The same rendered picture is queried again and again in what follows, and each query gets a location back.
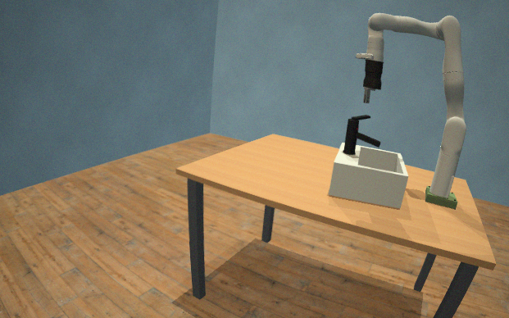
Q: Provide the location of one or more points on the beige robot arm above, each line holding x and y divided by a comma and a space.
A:
453, 83

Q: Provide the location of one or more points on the white square sink basin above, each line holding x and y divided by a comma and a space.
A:
369, 177

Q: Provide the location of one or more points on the black mixer tap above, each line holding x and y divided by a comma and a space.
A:
352, 135

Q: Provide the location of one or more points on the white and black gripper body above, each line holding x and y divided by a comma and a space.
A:
374, 67

